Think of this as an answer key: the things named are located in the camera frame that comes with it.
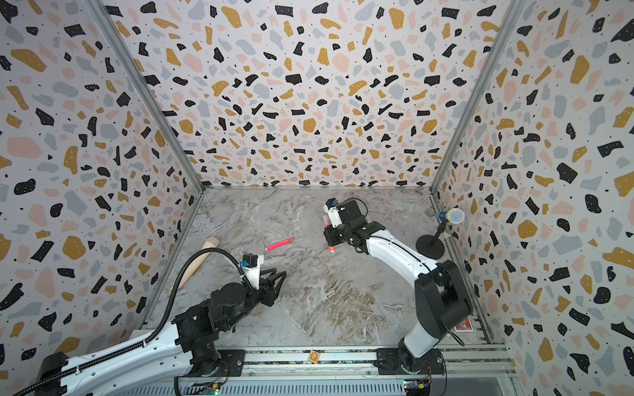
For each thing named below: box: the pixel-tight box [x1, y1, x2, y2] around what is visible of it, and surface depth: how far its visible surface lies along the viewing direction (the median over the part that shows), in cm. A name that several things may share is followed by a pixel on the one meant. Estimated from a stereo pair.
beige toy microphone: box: [170, 236, 220, 292], surface depth 94 cm
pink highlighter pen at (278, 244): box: [264, 237, 296, 252], surface depth 104 cm
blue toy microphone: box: [435, 207, 466, 225], surface depth 80 cm
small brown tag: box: [308, 350, 321, 364], surface depth 76 cm
